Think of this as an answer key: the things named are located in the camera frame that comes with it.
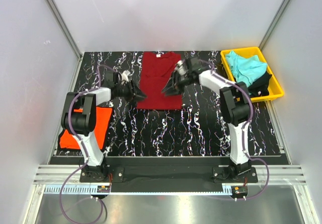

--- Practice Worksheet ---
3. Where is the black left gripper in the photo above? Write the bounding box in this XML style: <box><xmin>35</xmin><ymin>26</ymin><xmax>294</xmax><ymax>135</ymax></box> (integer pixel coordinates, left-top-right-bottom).
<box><xmin>115</xmin><ymin>79</ymin><xmax>147</xmax><ymax>103</ymax></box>

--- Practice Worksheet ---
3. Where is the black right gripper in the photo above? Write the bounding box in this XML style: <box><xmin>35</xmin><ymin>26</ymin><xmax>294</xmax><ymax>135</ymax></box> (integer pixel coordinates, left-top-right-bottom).
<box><xmin>162</xmin><ymin>71</ymin><xmax>193</xmax><ymax>97</ymax></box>

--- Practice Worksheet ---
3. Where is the dark red polo shirt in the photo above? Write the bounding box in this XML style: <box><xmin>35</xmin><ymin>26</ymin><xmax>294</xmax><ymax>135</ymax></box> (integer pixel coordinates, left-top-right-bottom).
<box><xmin>137</xmin><ymin>51</ymin><xmax>182</xmax><ymax>110</ymax></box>

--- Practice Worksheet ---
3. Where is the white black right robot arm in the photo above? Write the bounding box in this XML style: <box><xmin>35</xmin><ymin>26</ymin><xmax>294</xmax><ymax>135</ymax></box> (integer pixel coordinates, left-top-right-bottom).
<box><xmin>162</xmin><ymin>69</ymin><xmax>253</xmax><ymax>182</ymax></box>

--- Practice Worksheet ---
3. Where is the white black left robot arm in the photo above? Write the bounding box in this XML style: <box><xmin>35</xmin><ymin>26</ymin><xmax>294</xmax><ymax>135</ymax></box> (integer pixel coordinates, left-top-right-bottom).
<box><xmin>61</xmin><ymin>80</ymin><xmax>147</xmax><ymax>182</ymax></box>

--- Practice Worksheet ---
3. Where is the folded orange t shirt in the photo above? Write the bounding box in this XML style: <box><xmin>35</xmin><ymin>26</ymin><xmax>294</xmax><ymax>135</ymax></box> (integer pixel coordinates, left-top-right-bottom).
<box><xmin>58</xmin><ymin>107</ymin><xmax>113</xmax><ymax>151</ymax></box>

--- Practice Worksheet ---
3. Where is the turquoise t shirt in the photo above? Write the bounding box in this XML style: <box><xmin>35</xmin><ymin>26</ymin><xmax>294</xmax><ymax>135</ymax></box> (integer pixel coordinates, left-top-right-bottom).
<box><xmin>225</xmin><ymin>50</ymin><xmax>267</xmax><ymax>87</ymax></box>

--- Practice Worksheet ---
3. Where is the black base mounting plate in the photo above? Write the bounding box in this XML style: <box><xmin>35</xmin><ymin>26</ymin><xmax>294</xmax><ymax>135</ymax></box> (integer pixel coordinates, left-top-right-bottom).
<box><xmin>49</xmin><ymin>156</ymin><xmax>289</xmax><ymax>193</ymax></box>

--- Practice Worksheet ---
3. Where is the black t shirt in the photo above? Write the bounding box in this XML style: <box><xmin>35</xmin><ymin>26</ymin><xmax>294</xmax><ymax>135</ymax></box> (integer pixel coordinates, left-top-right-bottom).
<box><xmin>248</xmin><ymin>72</ymin><xmax>272</xmax><ymax>97</ymax></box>

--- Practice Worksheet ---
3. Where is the yellow plastic bin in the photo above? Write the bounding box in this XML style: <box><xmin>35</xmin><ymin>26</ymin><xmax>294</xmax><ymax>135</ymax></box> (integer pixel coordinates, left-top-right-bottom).
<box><xmin>220</xmin><ymin>47</ymin><xmax>284</xmax><ymax>102</ymax></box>

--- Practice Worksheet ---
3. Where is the left orange connector box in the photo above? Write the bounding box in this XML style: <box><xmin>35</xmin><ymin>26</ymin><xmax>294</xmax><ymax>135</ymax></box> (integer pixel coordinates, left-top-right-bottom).
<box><xmin>97</xmin><ymin>184</ymin><xmax>111</xmax><ymax>193</ymax></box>

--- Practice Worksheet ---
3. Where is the orange connector box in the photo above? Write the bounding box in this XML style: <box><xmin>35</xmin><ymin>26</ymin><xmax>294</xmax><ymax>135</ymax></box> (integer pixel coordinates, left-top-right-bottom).
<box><xmin>232</xmin><ymin>186</ymin><xmax>248</xmax><ymax>198</ymax></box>
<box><xmin>97</xmin><ymin>184</ymin><xmax>111</xmax><ymax>193</ymax></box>

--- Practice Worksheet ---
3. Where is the right orange connector box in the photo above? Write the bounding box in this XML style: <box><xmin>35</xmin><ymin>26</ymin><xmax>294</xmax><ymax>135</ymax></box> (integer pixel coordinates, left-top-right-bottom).
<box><xmin>232</xmin><ymin>186</ymin><xmax>248</xmax><ymax>198</ymax></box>

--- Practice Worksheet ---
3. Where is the aluminium frame rail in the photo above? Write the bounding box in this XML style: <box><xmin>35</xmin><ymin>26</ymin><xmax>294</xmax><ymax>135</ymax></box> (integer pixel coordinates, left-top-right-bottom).
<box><xmin>35</xmin><ymin>165</ymin><xmax>306</xmax><ymax>185</ymax></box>

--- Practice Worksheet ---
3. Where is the left corner aluminium post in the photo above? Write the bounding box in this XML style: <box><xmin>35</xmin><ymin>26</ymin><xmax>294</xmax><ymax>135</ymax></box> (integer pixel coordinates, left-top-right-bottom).
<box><xmin>45</xmin><ymin>0</ymin><xmax>83</xmax><ymax>60</ymax></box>

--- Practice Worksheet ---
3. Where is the corner aluminium post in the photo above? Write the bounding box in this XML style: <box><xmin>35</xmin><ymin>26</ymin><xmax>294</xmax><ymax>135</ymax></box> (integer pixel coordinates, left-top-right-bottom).
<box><xmin>259</xmin><ymin>0</ymin><xmax>291</xmax><ymax>50</ymax></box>
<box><xmin>45</xmin><ymin>0</ymin><xmax>83</xmax><ymax>60</ymax></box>

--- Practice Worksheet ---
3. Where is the right corner aluminium post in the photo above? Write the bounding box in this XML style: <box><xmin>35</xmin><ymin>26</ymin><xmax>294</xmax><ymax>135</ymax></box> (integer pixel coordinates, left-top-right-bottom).
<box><xmin>259</xmin><ymin>0</ymin><xmax>291</xmax><ymax>50</ymax></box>

